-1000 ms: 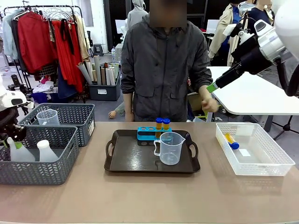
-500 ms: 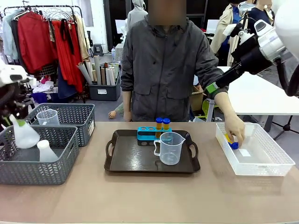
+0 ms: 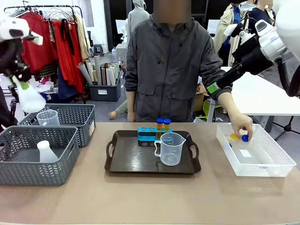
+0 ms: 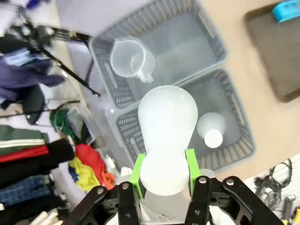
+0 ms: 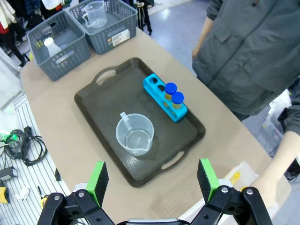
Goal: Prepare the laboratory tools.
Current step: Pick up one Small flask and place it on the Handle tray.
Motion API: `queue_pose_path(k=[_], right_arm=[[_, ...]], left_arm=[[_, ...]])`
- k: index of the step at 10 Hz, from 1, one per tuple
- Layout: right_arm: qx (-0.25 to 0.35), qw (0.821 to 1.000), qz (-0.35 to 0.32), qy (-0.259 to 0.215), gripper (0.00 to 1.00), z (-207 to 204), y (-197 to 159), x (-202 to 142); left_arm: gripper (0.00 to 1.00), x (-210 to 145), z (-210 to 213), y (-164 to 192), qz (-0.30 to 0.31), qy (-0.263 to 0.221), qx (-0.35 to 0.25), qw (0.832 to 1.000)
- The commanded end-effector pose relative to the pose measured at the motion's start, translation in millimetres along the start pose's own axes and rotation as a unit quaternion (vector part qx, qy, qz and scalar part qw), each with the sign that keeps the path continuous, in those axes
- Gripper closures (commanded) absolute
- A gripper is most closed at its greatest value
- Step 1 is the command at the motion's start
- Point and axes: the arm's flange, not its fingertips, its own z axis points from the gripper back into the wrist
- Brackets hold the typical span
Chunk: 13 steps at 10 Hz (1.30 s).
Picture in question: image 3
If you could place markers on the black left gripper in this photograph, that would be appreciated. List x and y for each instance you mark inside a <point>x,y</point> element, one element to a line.
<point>15,52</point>

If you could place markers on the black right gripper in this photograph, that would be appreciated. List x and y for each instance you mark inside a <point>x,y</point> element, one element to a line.
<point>253,56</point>

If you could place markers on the clear plastic measuring beaker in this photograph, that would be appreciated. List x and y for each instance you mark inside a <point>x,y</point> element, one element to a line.
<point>48,119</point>
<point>171,154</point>

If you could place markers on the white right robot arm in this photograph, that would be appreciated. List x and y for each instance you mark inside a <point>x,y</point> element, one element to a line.
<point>288,23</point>

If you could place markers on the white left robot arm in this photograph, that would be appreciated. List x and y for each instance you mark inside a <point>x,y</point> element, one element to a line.
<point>9,24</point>

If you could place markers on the person left forearm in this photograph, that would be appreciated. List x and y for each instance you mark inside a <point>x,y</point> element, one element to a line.
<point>227,103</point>

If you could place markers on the person right forearm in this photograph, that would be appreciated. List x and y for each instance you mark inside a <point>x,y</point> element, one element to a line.
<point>131,100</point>

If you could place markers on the person left hand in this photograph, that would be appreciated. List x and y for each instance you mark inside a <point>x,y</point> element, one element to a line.
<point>241,124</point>

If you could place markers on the person right hand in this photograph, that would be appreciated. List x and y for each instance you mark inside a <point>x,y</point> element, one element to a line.
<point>132,117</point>

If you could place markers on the cardboard box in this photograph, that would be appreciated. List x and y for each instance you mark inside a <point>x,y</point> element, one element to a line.
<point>199,98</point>

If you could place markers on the lime green chair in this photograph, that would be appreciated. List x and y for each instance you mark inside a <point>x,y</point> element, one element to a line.
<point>208,107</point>

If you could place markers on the red shirt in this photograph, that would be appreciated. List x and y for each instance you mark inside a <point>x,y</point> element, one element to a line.
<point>37,51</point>

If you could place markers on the white table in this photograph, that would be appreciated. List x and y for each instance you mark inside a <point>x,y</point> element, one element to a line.
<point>255,98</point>

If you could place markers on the dark blue garment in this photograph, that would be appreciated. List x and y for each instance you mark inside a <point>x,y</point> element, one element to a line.
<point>65,86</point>

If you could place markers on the red dress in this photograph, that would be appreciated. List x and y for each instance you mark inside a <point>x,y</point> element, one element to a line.
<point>68,61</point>

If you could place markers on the person in grey jacket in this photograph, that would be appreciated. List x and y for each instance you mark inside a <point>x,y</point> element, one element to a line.
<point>168,70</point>

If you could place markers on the person in beige coat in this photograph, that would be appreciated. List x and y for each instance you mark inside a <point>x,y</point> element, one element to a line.
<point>228,21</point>

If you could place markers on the grey paper roll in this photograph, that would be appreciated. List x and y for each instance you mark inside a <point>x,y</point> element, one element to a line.
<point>85,73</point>

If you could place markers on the beige garment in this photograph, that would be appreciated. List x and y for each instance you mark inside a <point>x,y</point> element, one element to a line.
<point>83,39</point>

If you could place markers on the grey woven plastic basket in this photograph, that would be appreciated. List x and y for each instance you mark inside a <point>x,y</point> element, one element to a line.
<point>77,122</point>
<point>35,173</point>

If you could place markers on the person in dark blue top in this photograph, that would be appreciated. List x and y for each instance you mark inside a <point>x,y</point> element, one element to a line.
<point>262,14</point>

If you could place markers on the black tripod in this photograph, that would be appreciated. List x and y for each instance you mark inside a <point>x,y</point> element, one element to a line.
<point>287,127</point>

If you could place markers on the beige paper roll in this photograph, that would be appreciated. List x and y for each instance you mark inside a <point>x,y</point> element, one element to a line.
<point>98,70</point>

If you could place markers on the grey step stool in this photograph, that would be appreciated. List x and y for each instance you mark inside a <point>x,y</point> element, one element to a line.
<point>99,49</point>

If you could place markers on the brown paper roll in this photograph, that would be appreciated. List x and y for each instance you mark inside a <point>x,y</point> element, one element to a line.
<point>103,76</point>

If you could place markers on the grey storage crate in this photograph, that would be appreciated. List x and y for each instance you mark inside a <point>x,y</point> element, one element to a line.
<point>105,92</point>

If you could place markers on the black metal clothes rack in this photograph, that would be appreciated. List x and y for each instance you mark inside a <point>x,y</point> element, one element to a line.
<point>79,9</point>

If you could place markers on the blue test tube rack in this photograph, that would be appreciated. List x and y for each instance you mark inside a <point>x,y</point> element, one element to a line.
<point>145,136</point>

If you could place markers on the white paper roll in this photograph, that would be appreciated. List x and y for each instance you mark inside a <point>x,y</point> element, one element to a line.
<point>112,76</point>

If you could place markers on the white perforated plastic basket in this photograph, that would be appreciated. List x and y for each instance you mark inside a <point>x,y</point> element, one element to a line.
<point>257,170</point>

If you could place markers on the mannequin in grey hoodie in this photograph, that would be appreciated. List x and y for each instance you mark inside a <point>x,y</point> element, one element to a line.
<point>138,18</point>

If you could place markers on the figure with green sleeve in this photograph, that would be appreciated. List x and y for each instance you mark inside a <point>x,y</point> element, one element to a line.
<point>119,109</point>

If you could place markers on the dark brown plastic tray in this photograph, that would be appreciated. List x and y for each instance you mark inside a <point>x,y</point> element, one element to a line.
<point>131,159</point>

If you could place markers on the black camera stand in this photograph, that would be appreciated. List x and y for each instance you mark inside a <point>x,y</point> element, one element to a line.
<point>13,103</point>

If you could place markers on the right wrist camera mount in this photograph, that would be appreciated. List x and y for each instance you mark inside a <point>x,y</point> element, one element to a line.
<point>246,37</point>

